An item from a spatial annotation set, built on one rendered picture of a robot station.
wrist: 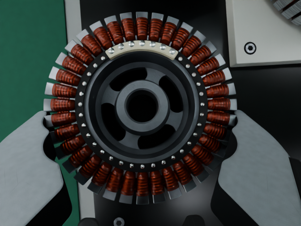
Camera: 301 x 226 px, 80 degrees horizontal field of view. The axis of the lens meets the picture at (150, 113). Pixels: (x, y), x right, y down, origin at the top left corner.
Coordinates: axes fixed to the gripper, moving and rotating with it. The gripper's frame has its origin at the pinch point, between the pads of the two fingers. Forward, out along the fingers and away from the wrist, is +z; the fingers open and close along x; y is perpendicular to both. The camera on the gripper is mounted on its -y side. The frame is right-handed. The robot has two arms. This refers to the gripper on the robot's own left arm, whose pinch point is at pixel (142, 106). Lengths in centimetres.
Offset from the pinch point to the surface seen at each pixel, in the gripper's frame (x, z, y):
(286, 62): 12.0, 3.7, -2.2
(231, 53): 7.5, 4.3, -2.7
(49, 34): -8.7, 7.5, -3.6
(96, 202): -4.0, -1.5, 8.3
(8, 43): -12.4, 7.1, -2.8
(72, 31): -6.6, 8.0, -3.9
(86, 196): -5.5, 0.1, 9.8
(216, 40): 6.4, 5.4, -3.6
